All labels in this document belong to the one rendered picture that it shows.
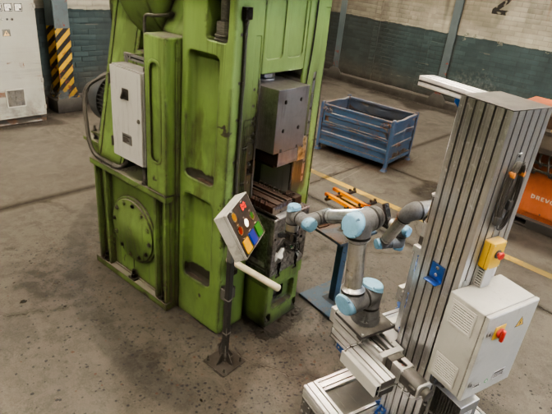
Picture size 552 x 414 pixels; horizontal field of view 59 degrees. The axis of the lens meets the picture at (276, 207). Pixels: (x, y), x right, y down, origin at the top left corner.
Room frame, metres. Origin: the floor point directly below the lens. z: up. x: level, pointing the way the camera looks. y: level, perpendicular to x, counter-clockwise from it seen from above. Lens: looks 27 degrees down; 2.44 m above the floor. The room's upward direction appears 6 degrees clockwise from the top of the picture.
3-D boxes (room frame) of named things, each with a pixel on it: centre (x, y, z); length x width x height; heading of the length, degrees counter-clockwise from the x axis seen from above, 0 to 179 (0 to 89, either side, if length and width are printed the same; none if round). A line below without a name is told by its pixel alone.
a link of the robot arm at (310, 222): (2.28, -0.18, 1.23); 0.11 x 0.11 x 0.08; 41
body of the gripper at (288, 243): (2.34, -0.10, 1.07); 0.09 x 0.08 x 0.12; 33
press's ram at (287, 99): (3.13, 0.10, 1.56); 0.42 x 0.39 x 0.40; 52
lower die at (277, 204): (3.10, 0.12, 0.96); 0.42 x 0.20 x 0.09; 52
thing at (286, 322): (2.94, -0.08, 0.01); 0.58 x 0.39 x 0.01; 142
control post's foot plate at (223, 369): (2.48, 0.24, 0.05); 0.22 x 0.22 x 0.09; 52
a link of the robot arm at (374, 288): (2.05, -0.52, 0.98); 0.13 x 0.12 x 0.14; 131
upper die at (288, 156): (3.10, 0.12, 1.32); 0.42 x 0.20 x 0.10; 52
